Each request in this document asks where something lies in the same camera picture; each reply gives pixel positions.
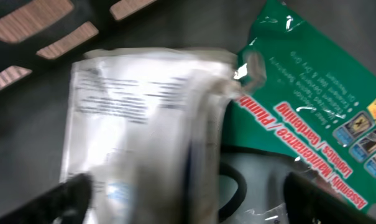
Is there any green glove package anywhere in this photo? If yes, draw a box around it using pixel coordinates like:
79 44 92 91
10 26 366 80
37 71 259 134
222 1 376 213

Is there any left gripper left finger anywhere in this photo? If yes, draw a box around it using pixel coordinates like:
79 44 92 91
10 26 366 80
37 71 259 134
0 174 93 224

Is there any white foil pouch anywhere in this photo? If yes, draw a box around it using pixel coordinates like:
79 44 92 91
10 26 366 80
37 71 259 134
59 47 243 224

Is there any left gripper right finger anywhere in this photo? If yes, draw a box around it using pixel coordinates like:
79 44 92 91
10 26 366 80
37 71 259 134
283 173 376 224

